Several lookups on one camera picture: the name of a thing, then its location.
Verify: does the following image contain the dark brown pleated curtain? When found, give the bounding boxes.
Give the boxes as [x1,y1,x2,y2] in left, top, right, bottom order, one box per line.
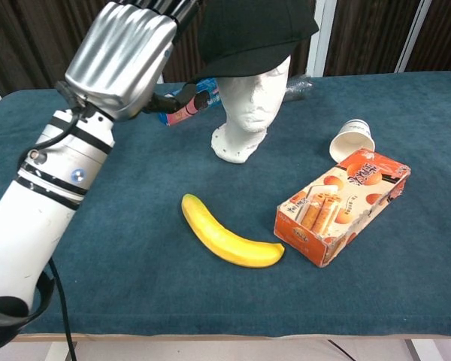
[0,0,102,97]
[156,14,211,86]
[405,0,451,72]
[324,0,422,76]

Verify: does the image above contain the yellow banana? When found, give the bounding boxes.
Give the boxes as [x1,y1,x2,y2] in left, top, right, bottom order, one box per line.
[181,193,286,268]

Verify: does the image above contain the black baseball cap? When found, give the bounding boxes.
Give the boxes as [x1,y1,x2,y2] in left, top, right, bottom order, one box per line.
[190,0,320,82]

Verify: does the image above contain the clear plastic bottle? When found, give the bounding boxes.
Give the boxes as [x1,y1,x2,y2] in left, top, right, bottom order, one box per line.
[284,74,313,103]

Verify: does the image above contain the orange biscuit box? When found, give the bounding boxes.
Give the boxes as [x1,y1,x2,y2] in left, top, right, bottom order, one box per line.
[274,148,412,268]

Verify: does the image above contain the blue table mat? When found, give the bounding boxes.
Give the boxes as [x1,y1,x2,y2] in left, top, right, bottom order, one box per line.
[0,71,451,338]

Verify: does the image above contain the white mannequin head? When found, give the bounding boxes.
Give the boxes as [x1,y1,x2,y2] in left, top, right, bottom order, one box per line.
[210,56,291,165]

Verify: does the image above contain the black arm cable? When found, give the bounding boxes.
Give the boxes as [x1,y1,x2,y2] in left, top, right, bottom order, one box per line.
[47,258,78,361]

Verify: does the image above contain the white paper cup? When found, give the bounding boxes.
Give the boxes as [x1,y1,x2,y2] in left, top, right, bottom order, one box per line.
[328,119,375,162]

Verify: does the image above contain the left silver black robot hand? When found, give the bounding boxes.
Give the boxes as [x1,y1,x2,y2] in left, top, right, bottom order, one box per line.
[56,0,204,122]

